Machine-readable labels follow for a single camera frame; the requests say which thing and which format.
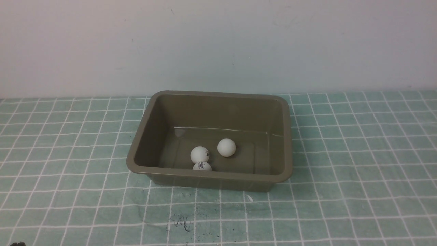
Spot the white ping-pong ball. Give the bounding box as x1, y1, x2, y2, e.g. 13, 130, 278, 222
190, 146, 210, 164
192, 161, 212, 171
217, 138, 236, 158

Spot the olive green plastic bin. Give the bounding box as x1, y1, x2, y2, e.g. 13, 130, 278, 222
126, 91, 293, 192

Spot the green checkered tablecloth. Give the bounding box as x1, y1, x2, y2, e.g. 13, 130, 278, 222
0, 89, 437, 246

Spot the small black object at edge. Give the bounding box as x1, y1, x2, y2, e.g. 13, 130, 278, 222
10, 242, 26, 246

